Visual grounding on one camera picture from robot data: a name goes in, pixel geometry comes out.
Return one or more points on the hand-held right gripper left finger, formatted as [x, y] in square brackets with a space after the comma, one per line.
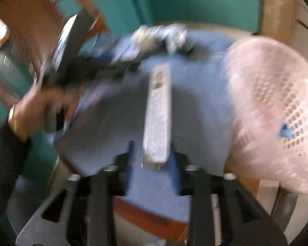
[123, 174]

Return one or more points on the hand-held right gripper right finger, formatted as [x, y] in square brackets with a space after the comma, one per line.
[175, 176]

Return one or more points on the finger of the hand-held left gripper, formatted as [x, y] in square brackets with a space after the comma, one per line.
[113, 69]

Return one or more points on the pink plastic basket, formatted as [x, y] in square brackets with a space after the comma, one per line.
[272, 94]

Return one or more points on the person's left forearm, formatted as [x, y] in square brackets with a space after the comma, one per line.
[5, 164]

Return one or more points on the person's left hand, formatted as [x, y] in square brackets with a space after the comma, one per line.
[30, 112]

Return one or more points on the white crumpled plastic bag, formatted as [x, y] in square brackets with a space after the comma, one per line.
[146, 34]

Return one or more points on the carved wooden chair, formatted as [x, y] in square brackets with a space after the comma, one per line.
[28, 12]

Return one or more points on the blue striped tablecloth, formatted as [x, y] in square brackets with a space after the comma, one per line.
[105, 123]

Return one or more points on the clear plastic bottle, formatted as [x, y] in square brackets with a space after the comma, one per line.
[178, 37]

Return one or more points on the teal cabinet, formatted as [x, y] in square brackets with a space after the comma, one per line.
[195, 2]
[39, 156]

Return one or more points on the gold wristwatch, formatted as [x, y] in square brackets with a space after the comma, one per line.
[13, 119]

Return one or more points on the blue plastic scrap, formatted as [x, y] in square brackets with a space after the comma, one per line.
[285, 130]

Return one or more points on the metal frame leg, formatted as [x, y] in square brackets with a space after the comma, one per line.
[282, 205]

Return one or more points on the wooden partition frame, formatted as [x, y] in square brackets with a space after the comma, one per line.
[278, 7]

